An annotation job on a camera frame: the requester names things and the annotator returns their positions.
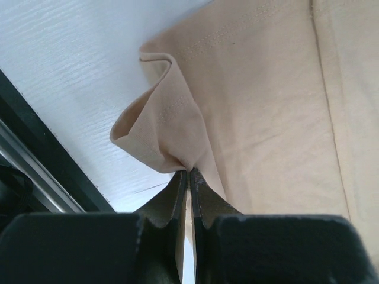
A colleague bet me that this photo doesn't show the beige t shirt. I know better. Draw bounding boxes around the beige t shirt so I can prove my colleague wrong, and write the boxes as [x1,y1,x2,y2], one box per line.
[110,1,378,283]

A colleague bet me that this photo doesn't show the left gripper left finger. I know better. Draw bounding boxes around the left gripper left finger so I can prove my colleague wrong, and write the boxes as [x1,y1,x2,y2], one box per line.
[134,171,187,283]

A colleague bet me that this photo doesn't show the front aluminium rail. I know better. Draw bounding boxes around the front aluminium rail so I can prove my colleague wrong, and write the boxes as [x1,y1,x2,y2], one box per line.
[1,122,85,213]

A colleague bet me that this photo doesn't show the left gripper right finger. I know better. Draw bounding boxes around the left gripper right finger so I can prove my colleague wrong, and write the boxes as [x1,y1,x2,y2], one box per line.
[189,168,246,283]

